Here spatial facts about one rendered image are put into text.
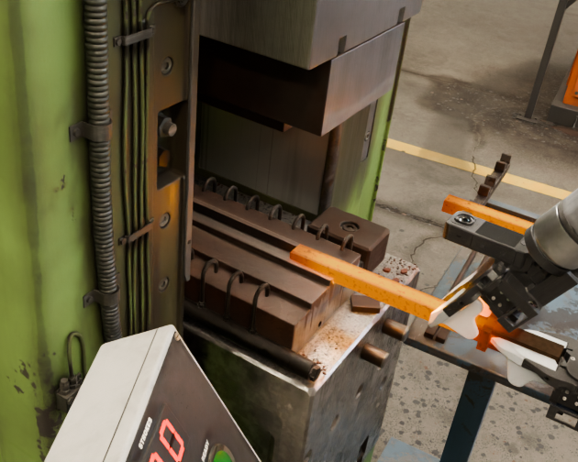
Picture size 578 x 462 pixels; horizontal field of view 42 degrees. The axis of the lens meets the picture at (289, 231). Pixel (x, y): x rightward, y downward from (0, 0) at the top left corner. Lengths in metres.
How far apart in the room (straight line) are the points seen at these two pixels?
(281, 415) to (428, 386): 1.38
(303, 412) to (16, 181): 0.54
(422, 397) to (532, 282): 1.46
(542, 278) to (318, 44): 0.41
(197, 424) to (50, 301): 0.23
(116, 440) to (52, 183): 0.27
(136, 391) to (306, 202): 0.81
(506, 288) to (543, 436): 1.49
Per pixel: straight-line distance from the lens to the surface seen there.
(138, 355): 0.68
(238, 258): 1.14
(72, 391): 0.91
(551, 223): 0.92
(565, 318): 1.65
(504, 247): 0.97
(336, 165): 1.34
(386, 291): 1.07
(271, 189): 1.42
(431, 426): 2.33
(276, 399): 1.09
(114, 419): 0.63
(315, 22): 0.79
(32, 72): 0.70
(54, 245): 0.79
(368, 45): 0.93
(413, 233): 3.15
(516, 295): 0.97
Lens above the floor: 1.65
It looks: 33 degrees down
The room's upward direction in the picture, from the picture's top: 7 degrees clockwise
